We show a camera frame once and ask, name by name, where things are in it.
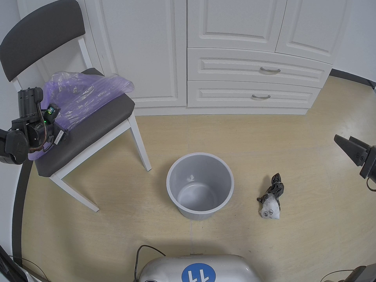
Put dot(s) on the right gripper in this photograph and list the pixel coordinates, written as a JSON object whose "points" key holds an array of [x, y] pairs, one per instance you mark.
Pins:
{"points": [[370, 164]]}

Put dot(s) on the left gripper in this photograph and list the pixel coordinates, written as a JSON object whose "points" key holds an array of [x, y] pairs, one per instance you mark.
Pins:
{"points": [[58, 137]]}

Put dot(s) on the purple plastic bag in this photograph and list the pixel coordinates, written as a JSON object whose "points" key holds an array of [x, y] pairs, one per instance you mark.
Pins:
{"points": [[88, 94]]}

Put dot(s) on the black plastic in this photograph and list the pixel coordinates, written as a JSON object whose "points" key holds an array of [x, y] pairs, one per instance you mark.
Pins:
{"points": [[276, 186]]}

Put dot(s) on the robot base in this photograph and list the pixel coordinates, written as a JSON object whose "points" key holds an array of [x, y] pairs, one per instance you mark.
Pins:
{"points": [[199, 270]]}

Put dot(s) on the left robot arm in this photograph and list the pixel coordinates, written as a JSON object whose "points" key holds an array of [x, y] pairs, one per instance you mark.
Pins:
{"points": [[28, 101]]}

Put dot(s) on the white trash bin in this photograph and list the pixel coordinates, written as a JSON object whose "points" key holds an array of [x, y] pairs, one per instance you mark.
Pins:
{"points": [[199, 207]]}

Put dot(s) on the white chair grey cushions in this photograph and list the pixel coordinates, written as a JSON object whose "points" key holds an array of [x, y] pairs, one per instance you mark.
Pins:
{"points": [[88, 128]]}

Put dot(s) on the white wardrobe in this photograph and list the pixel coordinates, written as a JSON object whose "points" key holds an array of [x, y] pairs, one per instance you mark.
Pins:
{"points": [[235, 25]]}

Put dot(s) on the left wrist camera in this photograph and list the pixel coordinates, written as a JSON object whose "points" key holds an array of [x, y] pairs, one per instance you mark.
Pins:
{"points": [[52, 110]]}

